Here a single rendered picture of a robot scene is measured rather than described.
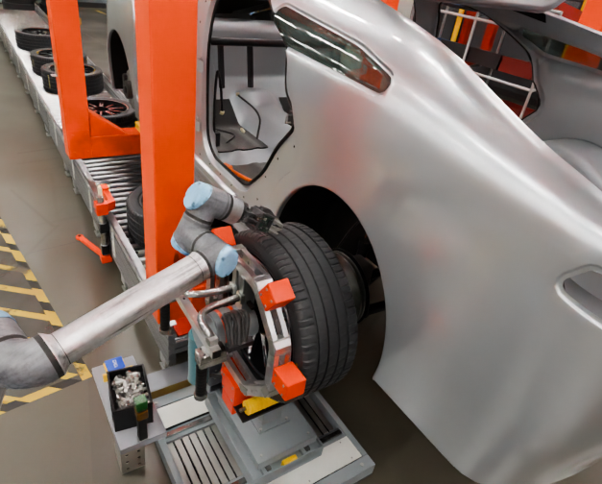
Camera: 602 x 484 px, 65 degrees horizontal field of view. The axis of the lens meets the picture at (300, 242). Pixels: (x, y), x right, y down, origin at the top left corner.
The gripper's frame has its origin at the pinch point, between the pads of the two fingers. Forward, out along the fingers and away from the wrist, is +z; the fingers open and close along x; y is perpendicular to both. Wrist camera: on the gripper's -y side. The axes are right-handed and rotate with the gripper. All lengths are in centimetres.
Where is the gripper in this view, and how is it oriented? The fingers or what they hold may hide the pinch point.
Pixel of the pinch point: (278, 226)
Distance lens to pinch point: 166.8
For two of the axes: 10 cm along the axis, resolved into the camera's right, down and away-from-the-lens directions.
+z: 7.0, 2.6, 6.7
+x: 4.6, -8.8, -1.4
